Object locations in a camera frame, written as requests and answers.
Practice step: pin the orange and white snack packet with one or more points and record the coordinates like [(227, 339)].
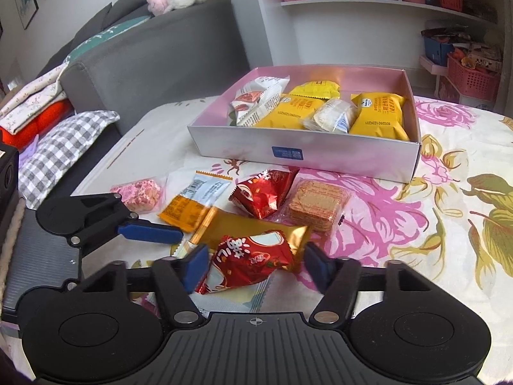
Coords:
[(188, 204)]

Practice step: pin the grey curtain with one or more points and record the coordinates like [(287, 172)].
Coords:
[(505, 68)]

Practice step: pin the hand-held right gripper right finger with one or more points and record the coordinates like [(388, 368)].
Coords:
[(318, 268)]

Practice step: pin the grey checked pillow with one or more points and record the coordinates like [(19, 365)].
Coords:
[(60, 152)]

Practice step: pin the blue box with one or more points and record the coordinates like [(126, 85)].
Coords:
[(437, 50)]

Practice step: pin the red and white snack packet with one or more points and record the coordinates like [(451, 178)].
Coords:
[(240, 266)]

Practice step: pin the yellow snack packet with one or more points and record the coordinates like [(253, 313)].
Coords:
[(288, 114), (316, 88), (376, 116)]

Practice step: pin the silver box with pink inside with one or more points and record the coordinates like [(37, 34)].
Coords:
[(340, 160)]

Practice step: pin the pink candy packet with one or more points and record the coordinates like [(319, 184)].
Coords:
[(138, 192)]

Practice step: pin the folded floral cloth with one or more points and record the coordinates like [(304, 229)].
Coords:
[(32, 100)]

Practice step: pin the white bookshelf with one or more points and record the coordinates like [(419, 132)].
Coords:
[(340, 36)]

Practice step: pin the white printed bin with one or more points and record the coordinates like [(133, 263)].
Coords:
[(461, 94)]

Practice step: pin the clear rice cracker packet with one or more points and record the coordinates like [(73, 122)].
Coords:
[(328, 116)]

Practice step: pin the floral tablecloth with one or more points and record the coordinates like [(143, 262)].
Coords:
[(441, 272)]

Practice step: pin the pile of printed cartons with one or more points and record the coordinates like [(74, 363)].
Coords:
[(481, 58)]

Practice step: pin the framed wall picture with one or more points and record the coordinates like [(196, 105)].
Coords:
[(25, 0)]

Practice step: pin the gold snack packet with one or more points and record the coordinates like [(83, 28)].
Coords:
[(248, 226)]

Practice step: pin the clear wafer packet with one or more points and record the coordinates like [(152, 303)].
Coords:
[(316, 206)]

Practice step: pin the teal cushion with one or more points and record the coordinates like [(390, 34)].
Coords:
[(100, 40)]

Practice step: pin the orange folded cloth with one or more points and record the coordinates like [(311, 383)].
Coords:
[(40, 122)]

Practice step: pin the grey sofa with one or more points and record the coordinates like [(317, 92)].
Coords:
[(160, 60)]

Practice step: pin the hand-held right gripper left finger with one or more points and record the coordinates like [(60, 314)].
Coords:
[(196, 268)]

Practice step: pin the large pink plastic basket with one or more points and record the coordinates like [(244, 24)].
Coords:
[(473, 82)]

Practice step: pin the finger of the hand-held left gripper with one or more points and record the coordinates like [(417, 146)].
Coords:
[(152, 233)]

